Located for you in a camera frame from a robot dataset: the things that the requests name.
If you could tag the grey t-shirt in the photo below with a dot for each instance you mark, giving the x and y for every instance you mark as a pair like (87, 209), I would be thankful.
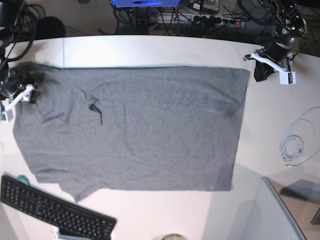
(144, 129)

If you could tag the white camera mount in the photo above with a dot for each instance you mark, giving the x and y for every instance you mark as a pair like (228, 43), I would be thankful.
(286, 75)
(6, 112)

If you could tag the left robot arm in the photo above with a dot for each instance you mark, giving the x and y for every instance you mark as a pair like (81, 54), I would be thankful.
(286, 25)

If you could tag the green tape roll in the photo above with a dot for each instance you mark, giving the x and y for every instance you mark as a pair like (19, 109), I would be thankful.
(23, 179)

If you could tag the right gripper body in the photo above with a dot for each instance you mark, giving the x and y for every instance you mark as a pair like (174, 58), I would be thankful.
(12, 83)

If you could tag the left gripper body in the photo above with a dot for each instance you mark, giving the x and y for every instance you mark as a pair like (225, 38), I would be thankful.
(275, 51)

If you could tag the grey monitor back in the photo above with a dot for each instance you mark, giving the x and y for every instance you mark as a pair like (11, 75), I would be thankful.
(284, 213)

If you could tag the blue box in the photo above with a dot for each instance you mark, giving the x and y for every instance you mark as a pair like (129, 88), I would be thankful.
(145, 3)

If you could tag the black computer keyboard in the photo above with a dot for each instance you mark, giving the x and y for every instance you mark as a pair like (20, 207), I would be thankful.
(66, 216)

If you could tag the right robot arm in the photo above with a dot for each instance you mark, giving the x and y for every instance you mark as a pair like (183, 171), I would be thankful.
(12, 23)

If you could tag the round tan object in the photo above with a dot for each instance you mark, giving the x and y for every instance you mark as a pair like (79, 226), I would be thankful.
(173, 236)

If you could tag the black power strip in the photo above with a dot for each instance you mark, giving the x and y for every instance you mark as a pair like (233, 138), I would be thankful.
(189, 18)

